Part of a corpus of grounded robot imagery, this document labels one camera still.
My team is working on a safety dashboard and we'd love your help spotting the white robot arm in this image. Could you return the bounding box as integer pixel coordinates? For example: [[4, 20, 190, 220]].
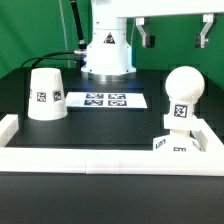
[[81, 0, 224, 81]]

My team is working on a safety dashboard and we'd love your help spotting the thin grey cable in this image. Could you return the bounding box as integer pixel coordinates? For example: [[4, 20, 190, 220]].
[[58, 0, 72, 69]]

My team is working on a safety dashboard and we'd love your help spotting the white lamp shade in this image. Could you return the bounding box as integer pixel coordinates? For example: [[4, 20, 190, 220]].
[[28, 68, 68, 121]]

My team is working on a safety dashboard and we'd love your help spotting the white lamp bulb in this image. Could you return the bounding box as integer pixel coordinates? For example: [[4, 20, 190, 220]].
[[165, 66, 205, 119]]

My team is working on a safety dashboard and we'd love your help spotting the white lamp base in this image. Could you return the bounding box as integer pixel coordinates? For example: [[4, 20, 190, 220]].
[[152, 113, 209, 153]]

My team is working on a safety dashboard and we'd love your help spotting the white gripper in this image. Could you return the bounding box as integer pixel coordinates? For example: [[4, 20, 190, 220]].
[[113, 0, 224, 48]]

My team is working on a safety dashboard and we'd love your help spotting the white U-shaped border frame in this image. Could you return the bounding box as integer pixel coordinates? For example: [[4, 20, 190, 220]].
[[0, 114, 224, 176]]

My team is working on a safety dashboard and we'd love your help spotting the white marker sheet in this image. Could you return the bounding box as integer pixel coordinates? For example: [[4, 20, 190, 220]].
[[66, 92, 147, 109]]

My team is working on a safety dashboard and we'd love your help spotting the black cable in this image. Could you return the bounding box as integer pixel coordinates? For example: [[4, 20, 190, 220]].
[[20, 0, 88, 69]]

